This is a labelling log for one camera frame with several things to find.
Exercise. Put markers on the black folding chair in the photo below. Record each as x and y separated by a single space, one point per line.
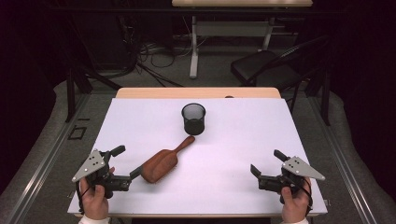
261 67

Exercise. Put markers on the black mesh cup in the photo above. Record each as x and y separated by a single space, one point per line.
193 123

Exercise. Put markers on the brown wooden hairbrush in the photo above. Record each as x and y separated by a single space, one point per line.
162 164

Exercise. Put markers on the black metal stand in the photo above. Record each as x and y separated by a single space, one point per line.
325 96
71 93

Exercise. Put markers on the person's left hand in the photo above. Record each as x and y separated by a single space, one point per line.
93 200

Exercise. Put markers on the person's left white sleeve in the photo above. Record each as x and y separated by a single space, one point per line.
93 221

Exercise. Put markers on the person's right white sleeve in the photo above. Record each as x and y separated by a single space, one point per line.
294 222

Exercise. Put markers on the person's white sleeve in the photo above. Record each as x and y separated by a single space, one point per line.
294 222
93 221

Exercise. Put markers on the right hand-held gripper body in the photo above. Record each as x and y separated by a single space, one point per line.
303 169

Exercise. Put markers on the person's right hand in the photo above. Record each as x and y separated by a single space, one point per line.
294 203

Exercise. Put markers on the light wooden table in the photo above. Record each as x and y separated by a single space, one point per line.
186 92

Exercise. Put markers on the white-legged desk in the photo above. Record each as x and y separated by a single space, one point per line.
194 59

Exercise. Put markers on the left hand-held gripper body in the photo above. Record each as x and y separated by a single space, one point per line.
93 165

